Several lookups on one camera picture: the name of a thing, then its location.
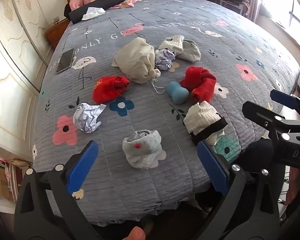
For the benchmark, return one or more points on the light grey sock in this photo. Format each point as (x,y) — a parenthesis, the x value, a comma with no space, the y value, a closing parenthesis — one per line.
(190,51)

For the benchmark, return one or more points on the white wardrobe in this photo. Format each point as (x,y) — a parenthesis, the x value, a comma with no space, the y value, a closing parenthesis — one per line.
(10,80)

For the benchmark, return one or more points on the grey floral printed blanket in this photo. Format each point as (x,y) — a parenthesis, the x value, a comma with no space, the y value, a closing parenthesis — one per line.
(165,175)

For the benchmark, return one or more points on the red sock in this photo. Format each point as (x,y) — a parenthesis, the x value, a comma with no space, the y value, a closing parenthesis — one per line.
(107,90)
(200,80)

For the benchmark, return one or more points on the white tissue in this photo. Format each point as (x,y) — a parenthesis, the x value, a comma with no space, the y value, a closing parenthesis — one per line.
(92,12)

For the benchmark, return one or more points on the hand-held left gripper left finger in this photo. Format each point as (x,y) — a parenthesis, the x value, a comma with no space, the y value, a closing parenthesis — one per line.
(82,165)

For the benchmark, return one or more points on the blue dumbbell-shaped toy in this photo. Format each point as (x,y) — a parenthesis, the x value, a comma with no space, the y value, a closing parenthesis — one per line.
(176,92)

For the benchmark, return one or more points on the cardboard box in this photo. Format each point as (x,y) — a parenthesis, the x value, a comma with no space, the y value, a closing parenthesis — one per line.
(2,180)

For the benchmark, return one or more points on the black smartphone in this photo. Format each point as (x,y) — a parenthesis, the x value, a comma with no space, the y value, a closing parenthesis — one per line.
(65,60)

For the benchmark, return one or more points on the person's left hand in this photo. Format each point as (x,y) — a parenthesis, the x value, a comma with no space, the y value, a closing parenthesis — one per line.
(136,233)

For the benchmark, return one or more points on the wooden nightstand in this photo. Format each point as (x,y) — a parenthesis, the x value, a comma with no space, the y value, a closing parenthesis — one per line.
(56,33)

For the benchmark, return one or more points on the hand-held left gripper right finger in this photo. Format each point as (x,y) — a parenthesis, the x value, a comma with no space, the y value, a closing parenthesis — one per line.
(212,166)

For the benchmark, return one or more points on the white sock with black band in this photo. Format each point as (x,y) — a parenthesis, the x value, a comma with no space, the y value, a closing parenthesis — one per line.
(200,116)

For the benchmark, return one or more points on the white ribbed sock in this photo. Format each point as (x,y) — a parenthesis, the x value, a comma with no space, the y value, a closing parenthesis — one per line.
(173,42)

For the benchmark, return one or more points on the black bolster pillow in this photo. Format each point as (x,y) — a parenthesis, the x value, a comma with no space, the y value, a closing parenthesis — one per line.
(102,2)

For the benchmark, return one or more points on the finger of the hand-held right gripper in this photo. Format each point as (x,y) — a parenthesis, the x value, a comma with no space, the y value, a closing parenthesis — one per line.
(285,99)
(262,113)

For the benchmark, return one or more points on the window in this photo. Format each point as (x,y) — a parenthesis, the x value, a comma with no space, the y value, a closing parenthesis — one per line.
(290,5)

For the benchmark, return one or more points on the lavender paper ball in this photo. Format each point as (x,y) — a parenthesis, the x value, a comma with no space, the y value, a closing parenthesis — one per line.
(87,117)
(165,58)

